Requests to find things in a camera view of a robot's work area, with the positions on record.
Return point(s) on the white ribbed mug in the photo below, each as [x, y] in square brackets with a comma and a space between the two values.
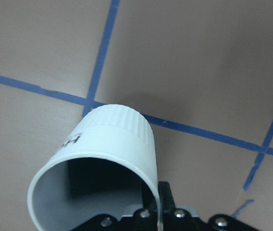
[112, 132]

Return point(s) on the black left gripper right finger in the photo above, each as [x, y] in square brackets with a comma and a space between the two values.
[166, 198]

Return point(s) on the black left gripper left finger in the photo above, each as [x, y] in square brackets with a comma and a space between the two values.
[111, 197]

